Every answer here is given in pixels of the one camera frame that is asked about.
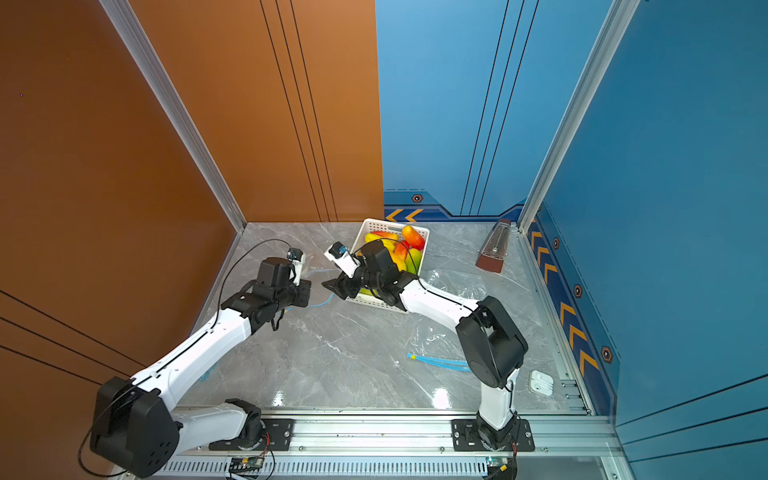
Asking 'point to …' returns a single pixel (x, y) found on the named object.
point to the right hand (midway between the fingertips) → (334, 271)
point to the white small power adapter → (542, 383)
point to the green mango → (414, 260)
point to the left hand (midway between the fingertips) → (305, 279)
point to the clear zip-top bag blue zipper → (319, 295)
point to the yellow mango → (388, 239)
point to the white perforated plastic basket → (371, 225)
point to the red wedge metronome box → (493, 251)
